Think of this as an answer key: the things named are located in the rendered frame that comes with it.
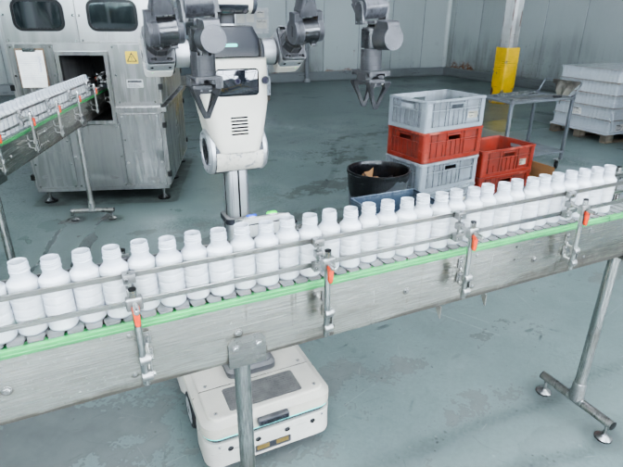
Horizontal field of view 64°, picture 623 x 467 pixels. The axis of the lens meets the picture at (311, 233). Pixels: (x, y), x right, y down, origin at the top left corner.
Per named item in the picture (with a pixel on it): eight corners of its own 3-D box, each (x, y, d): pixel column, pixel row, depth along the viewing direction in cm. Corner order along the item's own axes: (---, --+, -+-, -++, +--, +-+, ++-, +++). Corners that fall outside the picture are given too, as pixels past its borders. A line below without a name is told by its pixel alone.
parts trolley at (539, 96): (499, 179, 548) (514, 86, 509) (464, 167, 594) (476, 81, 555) (565, 169, 589) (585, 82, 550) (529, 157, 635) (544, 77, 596)
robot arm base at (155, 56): (175, 64, 158) (169, 28, 158) (179, 51, 150) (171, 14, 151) (146, 64, 154) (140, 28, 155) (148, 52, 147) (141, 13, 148)
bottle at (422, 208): (413, 242, 150) (417, 190, 144) (431, 246, 147) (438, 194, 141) (404, 249, 146) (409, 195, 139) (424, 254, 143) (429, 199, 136)
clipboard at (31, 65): (22, 88, 424) (14, 47, 412) (51, 87, 427) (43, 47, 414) (20, 88, 420) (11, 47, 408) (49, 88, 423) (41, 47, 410)
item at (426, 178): (418, 195, 361) (421, 165, 353) (382, 181, 393) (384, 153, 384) (476, 182, 391) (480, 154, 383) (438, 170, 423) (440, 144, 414)
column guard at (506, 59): (499, 104, 1031) (508, 47, 987) (486, 101, 1063) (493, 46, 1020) (514, 103, 1046) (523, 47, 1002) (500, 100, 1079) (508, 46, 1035)
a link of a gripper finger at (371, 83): (376, 106, 141) (377, 70, 138) (390, 109, 135) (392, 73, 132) (355, 107, 139) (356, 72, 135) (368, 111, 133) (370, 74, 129)
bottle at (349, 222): (344, 258, 140) (346, 202, 134) (363, 262, 138) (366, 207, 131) (333, 265, 136) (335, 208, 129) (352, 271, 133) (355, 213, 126)
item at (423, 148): (422, 165, 354) (425, 133, 345) (385, 152, 385) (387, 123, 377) (480, 154, 383) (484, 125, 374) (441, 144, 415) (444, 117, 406)
